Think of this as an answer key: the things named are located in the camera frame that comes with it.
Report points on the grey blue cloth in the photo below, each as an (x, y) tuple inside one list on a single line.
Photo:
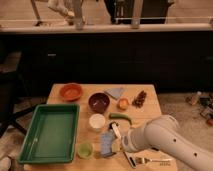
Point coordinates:
[(115, 93)]

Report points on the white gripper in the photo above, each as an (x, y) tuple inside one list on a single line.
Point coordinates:
[(107, 140)]

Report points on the orange bowl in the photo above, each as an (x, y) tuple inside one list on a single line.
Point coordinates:
[(71, 92)]

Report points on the green plastic tray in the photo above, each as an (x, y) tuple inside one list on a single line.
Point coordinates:
[(51, 135)]

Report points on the green pepper toy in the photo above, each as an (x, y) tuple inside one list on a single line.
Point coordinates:
[(120, 116)]

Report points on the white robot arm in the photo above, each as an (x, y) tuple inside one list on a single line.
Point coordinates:
[(162, 134)]

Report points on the white cup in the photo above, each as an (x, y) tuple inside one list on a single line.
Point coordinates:
[(97, 122)]

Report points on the dark purple bowl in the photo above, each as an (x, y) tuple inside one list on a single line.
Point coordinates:
[(99, 102)]

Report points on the small green cup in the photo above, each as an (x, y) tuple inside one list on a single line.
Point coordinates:
[(85, 150)]

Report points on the black office chair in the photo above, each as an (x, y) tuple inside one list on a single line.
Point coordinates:
[(8, 83)]

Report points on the brown pinecone toy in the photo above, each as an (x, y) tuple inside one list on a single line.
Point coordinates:
[(139, 100)]

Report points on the metal fork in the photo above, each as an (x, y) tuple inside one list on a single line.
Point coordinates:
[(143, 160)]

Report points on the orange fruit toy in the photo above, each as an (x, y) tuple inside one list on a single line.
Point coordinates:
[(123, 103)]

